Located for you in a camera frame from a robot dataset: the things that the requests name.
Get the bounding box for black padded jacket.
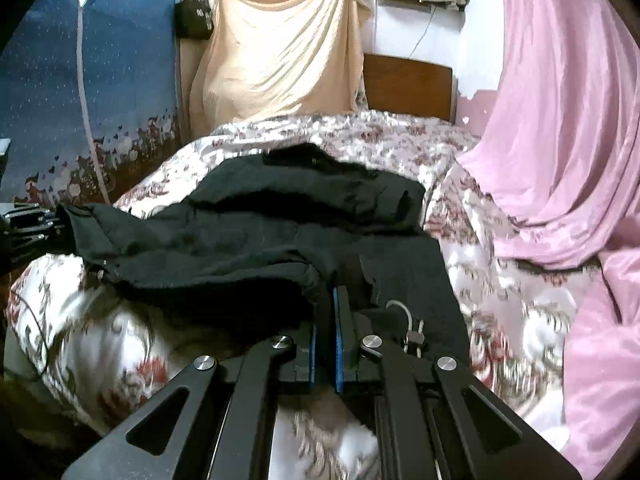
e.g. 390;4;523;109
58;143;469;360

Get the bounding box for floral satin bedspread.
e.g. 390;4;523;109
1;112;600;479

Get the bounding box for blue floral wardrobe cover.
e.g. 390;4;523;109
1;0;181;207

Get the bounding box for black handbag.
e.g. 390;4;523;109
174;0;214;40

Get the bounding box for pink curtain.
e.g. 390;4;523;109
460;0;639;479

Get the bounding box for beige hanging cloth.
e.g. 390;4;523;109
189;0;370;138

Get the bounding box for brown wooden headboard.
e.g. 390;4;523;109
363;54;454;120

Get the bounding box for thin wall cable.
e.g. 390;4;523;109
406;1;442;60

